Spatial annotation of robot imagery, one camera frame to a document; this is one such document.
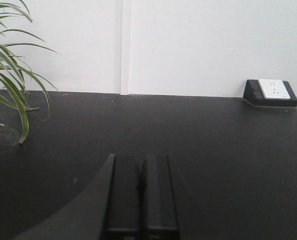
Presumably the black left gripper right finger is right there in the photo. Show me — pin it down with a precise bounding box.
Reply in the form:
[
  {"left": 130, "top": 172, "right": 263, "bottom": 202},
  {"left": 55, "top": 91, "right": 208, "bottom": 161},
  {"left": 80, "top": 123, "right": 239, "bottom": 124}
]
[{"left": 140, "top": 154, "right": 181, "bottom": 240}]

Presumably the white wall cable trunking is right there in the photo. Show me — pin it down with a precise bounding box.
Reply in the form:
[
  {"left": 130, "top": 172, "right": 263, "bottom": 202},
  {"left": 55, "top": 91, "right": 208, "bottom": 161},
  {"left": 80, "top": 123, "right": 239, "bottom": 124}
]
[{"left": 120, "top": 0, "right": 132, "bottom": 96}]

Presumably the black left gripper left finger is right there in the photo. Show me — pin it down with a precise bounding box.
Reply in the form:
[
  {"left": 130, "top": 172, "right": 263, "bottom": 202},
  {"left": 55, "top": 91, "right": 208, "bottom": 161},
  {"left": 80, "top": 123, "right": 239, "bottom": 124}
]
[{"left": 103, "top": 153, "right": 141, "bottom": 240}]

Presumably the black box white power socket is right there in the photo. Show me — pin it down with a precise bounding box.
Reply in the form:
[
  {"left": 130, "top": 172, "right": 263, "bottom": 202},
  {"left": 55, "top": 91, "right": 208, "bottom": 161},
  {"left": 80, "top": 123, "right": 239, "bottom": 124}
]
[{"left": 243, "top": 79, "right": 297, "bottom": 108}]

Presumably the green spider plant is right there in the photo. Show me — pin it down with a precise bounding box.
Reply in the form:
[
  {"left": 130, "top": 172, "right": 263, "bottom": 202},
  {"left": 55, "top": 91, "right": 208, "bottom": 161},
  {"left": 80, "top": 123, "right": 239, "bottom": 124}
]
[{"left": 0, "top": 0, "right": 52, "bottom": 144}]

